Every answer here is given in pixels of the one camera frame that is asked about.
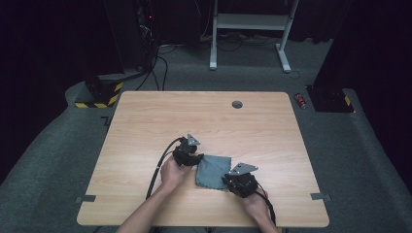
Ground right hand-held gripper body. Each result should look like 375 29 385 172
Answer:
226 162 259 199

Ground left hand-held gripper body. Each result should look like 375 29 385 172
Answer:
172 133 202 168

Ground grey cloth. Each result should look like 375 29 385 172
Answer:
194 153 233 191

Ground person's left hand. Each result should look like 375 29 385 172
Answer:
159 156 192 194

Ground person's right hand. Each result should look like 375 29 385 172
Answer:
240 188 272 222

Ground grey tape strip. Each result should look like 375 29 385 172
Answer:
75 194 97 204
310 192 332 202

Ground red can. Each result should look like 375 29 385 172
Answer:
293 92 308 111

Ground black yellow striped stand base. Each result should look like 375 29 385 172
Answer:
74 72 125 110

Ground black stand base yellow mark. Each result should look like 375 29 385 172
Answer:
305 84 356 114

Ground dark equipment rack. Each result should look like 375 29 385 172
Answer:
135 0 160 71

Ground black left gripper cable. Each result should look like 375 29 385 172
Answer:
145 137 185 200

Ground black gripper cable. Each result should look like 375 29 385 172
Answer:
145 137 185 200
254 182 277 227

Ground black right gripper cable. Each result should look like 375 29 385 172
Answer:
254 182 277 227

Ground black floor cables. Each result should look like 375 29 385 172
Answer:
135 45 178 92

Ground cable bundle under stand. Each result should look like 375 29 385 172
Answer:
199 31 280 52

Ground white metal stand frame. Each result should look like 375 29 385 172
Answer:
208 0 300 74

